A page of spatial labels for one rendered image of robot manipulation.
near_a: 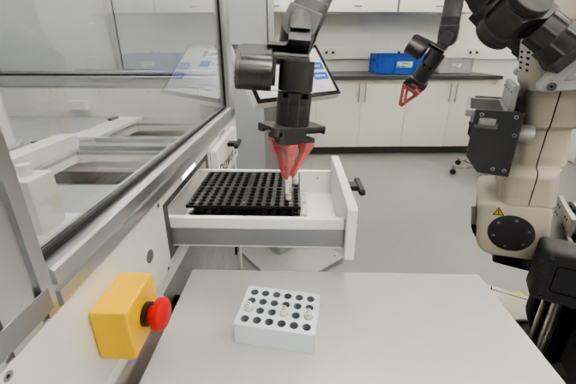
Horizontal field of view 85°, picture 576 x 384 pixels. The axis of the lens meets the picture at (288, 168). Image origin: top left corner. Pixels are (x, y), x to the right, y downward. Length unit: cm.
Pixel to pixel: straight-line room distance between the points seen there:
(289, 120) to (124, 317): 34
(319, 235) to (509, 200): 57
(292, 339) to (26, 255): 35
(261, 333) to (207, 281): 19
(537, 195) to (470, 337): 48
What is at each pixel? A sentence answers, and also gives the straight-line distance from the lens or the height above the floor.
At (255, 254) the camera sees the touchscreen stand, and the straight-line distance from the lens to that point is 196.
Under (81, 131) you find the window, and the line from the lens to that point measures 44.
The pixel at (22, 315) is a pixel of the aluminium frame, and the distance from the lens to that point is 37.
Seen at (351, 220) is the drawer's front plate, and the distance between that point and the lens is 57.
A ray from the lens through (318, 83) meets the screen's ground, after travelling 166.
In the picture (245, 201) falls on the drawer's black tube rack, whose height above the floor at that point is 90.
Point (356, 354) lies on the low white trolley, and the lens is 55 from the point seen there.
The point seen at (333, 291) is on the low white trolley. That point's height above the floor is 76.
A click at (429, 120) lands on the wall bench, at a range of 398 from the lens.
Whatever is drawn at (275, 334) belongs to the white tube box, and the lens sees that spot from 53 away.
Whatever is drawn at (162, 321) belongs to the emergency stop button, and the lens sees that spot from 45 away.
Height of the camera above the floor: 119
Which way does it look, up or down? 21 degrees down
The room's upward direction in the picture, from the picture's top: straight up
